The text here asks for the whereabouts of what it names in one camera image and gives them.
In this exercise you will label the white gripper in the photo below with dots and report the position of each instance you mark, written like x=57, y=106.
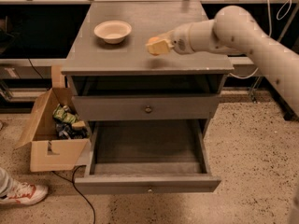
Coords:
x=179, y=42

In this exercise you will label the orange fruit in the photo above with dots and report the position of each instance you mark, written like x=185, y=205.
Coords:
x=153, y=39

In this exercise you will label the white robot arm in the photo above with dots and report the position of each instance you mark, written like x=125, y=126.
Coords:
x=234, y=30

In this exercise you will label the grey wooden drawer cabinet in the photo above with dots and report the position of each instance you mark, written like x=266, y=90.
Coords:
x=96, y=68

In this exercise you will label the grey closed upper drawer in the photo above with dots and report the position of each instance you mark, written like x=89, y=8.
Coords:
x=96, y=108

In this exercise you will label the grey open lower drawer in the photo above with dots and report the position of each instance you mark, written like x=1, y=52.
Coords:
x=155, y=156

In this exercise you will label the white paper bowl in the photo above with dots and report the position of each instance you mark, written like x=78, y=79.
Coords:
x=113, y=32

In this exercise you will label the green snack bag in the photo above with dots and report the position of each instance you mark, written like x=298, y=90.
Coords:
x=63, y=116

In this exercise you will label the dark blue snack bag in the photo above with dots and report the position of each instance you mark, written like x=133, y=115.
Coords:
x=65, y=131

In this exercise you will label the open cardboard box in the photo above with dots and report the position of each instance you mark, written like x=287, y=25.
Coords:
x=48, y=152

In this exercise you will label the white and red sneaker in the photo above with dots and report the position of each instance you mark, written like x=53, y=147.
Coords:
x=23, y=193

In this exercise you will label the grey trouser leg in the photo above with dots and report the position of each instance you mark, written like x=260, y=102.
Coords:
x=6, y=182

